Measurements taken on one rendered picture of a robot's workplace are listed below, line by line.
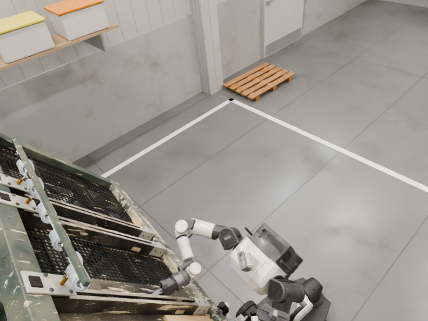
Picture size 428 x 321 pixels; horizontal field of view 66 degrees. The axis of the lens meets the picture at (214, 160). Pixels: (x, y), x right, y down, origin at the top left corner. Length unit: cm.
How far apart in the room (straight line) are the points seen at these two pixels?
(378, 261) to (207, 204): 181
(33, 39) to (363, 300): 378
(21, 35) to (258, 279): 295
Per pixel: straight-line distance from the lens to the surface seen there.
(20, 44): 367
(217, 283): 330
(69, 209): 208
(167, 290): 188
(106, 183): 303
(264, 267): 179
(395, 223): 393
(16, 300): 133
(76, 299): 146
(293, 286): 177
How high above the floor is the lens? 290
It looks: 41 degrees down
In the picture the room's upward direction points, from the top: 7 degrees counter-clockwise
